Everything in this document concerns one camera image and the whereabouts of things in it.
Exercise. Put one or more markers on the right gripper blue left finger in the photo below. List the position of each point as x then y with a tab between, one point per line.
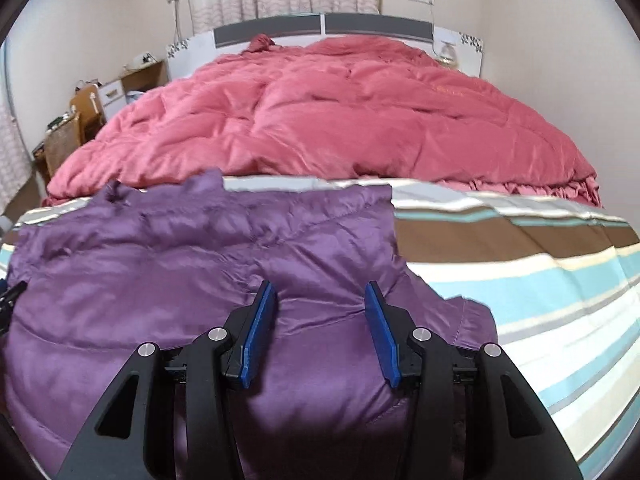
249	328

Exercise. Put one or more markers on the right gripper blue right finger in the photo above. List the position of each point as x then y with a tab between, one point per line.
390	328

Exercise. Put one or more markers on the purple down jacket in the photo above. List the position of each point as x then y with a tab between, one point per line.
167	264

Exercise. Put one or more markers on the striped bed sheet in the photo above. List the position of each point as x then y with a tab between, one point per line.
560	279

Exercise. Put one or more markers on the red quilted duvet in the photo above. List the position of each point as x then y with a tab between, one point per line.
342	108

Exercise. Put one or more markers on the white bedside lamp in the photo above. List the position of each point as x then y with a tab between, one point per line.
447	55

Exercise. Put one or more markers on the wicker wooden chair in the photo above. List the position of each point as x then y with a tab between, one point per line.
79	125

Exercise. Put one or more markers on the white grey bed headboard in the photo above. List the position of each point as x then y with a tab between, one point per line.
184	58

